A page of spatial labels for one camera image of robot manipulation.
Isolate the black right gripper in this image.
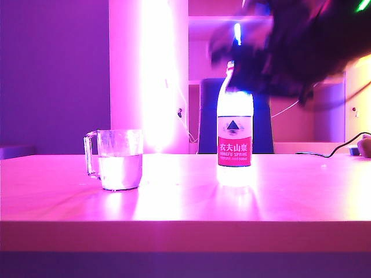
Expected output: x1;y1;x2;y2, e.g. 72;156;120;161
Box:
209;11;315;101

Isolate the clear plastic mineral water bottle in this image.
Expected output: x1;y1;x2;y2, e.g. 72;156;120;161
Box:
216;60;254;186

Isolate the transparent glass mug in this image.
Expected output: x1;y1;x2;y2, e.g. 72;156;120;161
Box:
83;129;144;192

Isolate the small glowing light stick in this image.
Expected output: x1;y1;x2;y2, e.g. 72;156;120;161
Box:
233;23;242;46

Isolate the dark blue chair back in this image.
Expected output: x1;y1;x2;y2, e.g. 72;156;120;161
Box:
198;77;275;155

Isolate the tall bright light strip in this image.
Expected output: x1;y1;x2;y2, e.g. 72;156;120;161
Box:
136;0;182;154

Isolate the rounded beige object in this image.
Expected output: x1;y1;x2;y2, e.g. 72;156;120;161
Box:
357;138;371;159

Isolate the white cable with switch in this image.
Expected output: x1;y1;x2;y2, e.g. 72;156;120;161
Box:
163;75;201;143

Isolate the long white hanging cable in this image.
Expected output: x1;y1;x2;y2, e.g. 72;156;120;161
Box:
271;82;371;118

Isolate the wooden wall shelf unit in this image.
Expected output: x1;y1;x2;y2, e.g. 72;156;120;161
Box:
187;0;347;154

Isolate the black cable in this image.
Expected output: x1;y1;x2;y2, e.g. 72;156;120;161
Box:
294;131;371;159

